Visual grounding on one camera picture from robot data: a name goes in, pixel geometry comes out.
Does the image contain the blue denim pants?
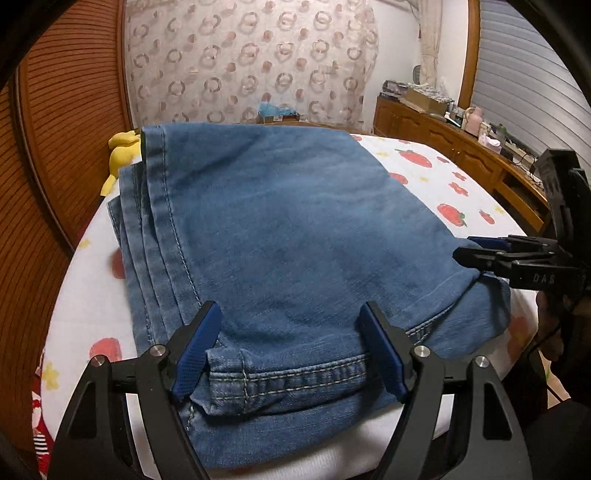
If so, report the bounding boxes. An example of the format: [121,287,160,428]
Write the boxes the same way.
[107,122,512,432]

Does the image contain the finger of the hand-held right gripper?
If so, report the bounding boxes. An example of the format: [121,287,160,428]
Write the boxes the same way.
[453,247,557,291]
[467,234,557,254]

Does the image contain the pink kettle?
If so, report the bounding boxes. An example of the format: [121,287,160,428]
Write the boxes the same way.
[464,106,485,136]

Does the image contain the wooden low cabinet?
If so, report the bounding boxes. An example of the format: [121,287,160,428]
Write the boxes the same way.
[373,95,555,234]

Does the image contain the yellow plush toy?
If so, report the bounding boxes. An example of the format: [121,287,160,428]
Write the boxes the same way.
[100,130,144,195]

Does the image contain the circle patterned sheer curtain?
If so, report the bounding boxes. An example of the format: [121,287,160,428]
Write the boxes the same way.
[122,0,380,131]

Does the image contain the red printed cloth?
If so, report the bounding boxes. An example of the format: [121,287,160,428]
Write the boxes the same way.
[28,360,52,477]

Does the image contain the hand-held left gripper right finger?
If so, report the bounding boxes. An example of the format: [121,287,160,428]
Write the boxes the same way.
[359,302,532,480]

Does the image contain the grey window blind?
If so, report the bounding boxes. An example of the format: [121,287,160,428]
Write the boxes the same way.
[471,0,591,160]

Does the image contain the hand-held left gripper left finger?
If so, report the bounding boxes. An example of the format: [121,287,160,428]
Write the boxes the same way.
[53,301,222,480]

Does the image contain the cream side curtain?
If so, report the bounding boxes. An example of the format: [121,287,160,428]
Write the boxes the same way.
[406,0,445,89]

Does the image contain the cardboard box with blue bag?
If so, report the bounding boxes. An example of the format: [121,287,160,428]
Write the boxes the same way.
[256,102,298,124]

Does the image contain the strawberry print bed sheet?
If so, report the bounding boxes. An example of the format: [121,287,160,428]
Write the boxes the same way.
[41,133,555,480]

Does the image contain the flat cardboard box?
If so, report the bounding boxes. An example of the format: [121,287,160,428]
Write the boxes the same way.
[401,88,450,115]

